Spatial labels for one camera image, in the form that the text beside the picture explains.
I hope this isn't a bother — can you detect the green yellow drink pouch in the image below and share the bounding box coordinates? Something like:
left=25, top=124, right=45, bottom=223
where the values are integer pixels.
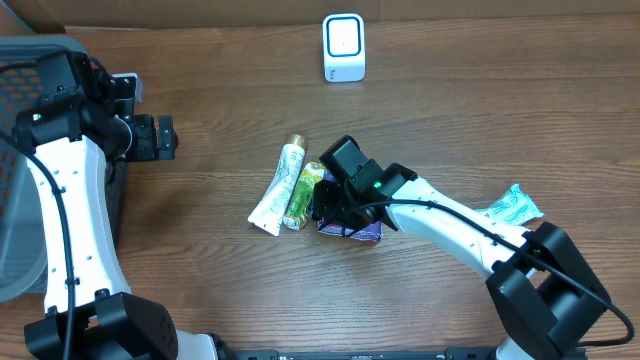
left=283, top=162, right=326, bottom=231

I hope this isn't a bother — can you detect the purple square packet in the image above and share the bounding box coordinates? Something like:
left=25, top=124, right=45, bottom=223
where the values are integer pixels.
left=309, top=171, right=383, bottom=243

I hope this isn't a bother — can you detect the white tube gold cap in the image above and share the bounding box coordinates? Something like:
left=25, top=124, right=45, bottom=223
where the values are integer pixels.
left=248, top=134, right=307, bottom=236

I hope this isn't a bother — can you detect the teal snack packet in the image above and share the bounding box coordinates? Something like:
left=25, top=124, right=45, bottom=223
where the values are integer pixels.
left=476, top=184, right=544, bottom=226

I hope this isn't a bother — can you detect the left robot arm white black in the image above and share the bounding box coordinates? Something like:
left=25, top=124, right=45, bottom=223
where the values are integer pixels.
left=7, top=50, right=221, bottom=359

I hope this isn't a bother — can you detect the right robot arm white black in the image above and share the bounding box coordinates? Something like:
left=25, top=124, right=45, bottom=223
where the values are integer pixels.
left=312, top=136, right=610, bottom=359

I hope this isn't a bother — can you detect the white barcode scanner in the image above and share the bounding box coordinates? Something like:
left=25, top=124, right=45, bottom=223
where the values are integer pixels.
left=322, top=13, right=366, bottom=83

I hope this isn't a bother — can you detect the grey plastic mesh basket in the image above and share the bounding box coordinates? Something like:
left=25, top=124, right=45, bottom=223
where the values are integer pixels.
left=0, top=34, right=129, bottom=304

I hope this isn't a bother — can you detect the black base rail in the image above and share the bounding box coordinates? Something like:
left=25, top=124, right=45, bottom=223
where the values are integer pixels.
left=218, top=346, right=497, bottom=360

